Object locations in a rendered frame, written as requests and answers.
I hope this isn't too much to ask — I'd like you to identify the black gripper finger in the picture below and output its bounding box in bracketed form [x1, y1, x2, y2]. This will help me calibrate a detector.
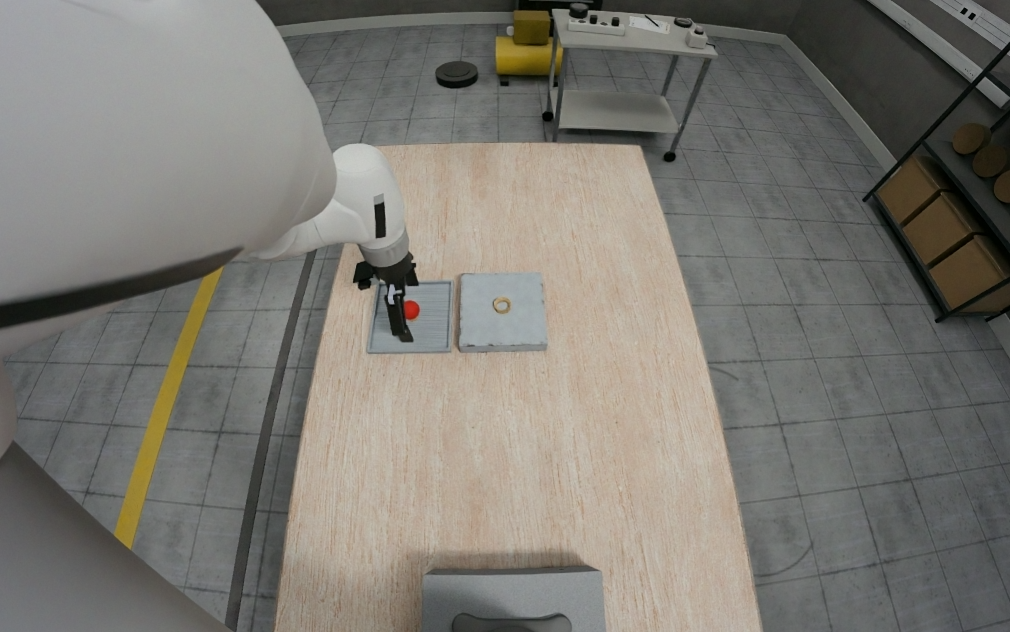
[384, 277, 414, 342]
[406, 251, 419, 286]

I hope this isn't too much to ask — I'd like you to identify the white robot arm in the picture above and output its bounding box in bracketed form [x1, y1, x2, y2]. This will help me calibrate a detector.
[0, 0, 409, 632]

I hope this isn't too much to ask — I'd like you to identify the red ball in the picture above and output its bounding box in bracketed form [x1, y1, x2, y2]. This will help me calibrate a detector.
[404, 300, 420, 320]

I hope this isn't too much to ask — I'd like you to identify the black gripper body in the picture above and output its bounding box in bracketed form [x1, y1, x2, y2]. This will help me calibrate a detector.
[371, 251, 412, 291]

